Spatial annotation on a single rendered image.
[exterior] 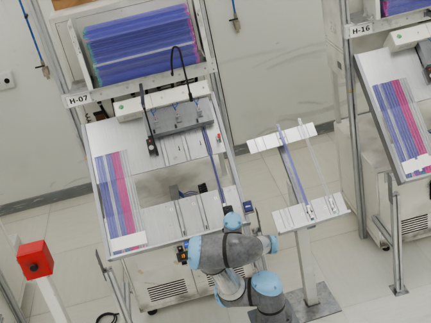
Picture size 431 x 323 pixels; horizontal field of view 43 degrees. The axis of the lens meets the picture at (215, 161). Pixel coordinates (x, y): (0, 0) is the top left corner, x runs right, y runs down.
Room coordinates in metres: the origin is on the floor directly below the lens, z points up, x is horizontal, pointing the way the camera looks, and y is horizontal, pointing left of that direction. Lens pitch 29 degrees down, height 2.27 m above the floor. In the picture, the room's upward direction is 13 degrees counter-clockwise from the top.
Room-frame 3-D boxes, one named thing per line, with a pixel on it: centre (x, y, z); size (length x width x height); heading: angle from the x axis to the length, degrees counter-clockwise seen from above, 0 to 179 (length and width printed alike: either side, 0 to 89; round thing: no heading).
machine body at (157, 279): (2.75, 0.29, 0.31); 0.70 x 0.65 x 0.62; 93
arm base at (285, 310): (1.66, -0.09, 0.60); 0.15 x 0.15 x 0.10
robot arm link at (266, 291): (1.66, -0.08, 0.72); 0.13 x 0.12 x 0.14; 75
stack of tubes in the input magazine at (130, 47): (2.63, 0.22, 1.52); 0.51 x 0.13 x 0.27; 93
